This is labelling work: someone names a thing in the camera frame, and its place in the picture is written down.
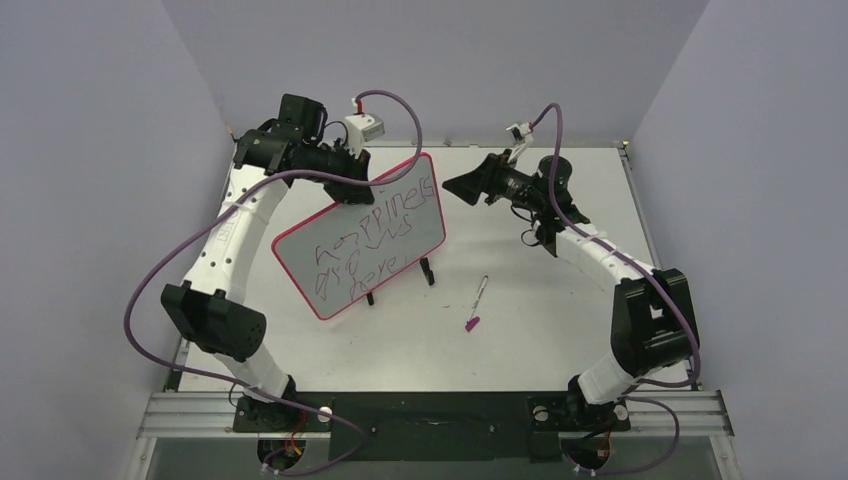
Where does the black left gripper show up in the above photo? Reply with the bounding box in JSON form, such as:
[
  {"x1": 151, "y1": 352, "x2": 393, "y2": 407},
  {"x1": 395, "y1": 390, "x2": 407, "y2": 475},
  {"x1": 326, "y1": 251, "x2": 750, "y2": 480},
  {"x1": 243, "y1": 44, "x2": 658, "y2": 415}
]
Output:
[{"x1": 297, "y1": 138, "x2": 375, "y2": 205}]

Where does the pink framed whiteboard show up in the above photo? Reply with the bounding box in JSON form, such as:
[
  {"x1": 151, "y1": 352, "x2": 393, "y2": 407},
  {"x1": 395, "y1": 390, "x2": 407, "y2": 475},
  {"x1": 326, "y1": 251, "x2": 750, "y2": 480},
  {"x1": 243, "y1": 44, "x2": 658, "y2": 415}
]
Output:
[{"x1": 271, "y1": 152, "x2": 446, "y2": 320}]

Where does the white marker pen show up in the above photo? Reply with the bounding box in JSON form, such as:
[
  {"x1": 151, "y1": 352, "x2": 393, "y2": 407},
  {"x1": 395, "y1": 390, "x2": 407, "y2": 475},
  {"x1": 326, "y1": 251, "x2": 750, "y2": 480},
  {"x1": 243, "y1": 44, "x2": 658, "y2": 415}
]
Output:
[{"x1": 469, "y1": 275, "x2": 489, "y2": 320}]

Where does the magenta marker cap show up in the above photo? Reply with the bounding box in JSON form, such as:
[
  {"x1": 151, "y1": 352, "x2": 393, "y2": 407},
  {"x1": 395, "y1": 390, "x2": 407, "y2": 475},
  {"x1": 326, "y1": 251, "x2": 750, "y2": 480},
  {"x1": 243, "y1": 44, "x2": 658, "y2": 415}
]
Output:
[{"x1": 465, "y1": 317, "x2": 480, "y2": 332}]

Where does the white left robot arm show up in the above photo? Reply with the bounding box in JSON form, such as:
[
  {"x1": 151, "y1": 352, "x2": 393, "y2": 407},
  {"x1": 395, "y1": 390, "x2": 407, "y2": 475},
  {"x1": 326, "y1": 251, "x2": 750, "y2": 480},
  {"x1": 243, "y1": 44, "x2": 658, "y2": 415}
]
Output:
[{"x1": 161, "y1": 94, "x2": 385, "y2": 430}]

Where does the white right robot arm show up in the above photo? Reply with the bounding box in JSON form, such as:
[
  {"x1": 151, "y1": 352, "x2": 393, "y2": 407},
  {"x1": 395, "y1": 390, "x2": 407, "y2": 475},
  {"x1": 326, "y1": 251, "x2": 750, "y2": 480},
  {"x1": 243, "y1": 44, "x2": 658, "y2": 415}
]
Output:
[{"x1": 442, "y1": 150, "x2": 700, "y2": 427}]

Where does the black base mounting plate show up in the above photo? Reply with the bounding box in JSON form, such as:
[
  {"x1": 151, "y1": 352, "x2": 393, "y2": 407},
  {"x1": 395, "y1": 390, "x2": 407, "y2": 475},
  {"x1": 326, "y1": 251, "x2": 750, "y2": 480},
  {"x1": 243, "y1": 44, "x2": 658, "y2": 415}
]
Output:
[{"x1": 232, "y1": 391, "x2": 631, "y2": 462}]

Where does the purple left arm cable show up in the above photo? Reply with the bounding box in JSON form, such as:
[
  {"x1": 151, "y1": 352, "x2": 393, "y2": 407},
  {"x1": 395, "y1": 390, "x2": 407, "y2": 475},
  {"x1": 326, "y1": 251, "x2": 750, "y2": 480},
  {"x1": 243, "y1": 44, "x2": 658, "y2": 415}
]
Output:
[{"x1": 123, "y1": 89, "x2": 425, "y2": 480}]

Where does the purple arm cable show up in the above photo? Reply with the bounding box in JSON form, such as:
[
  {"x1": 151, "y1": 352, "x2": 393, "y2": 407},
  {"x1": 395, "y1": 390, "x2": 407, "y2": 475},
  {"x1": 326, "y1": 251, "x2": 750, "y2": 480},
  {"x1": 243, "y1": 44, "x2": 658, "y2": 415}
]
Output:
[
  {"x1": 123, "y1": 89, "x2": 425, "y2": 480},
  {"x1": 529, "y1": 102, "x2": 704, "y2": 478}
]

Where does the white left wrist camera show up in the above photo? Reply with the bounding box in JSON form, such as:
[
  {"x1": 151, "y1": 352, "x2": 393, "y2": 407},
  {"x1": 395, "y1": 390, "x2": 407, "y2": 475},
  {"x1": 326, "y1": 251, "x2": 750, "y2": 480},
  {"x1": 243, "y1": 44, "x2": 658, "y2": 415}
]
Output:
[{"x1": 342, "y1": 98, "x2": 385, "y2": 158}]

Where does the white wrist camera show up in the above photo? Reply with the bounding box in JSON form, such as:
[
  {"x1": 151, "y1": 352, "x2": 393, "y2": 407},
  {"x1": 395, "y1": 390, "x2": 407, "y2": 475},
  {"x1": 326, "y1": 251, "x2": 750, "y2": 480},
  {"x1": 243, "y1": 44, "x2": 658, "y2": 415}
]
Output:
[
  {"x1": 506, "y1": 122, "x2": 534, "y2": 166},
  {"x1": 342, "y1": 98, "x2": 385, "y2": 158}
]

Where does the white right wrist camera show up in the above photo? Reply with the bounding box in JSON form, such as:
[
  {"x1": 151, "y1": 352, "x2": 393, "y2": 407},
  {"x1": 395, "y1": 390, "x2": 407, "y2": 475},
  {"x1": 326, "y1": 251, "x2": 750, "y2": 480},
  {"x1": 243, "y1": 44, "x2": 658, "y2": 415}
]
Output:
[{"x1": 506, "y1": 122, "x2": 534, "y2": 166}]

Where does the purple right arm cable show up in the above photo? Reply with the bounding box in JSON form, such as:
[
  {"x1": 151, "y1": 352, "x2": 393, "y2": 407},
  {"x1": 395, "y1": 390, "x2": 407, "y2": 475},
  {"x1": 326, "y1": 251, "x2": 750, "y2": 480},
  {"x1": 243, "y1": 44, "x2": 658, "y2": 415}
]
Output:
[{"x1": 529, "y1": 102, "x2": 704, "y2": 478}]

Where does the aluminium front rail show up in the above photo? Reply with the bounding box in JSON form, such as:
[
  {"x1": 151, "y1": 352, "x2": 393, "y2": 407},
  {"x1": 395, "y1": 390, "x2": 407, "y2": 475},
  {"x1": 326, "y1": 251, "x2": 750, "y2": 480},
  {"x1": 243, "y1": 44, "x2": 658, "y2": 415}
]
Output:
[{"x1": 137, "y1": 391, "x2": 734, "y2": 439}]

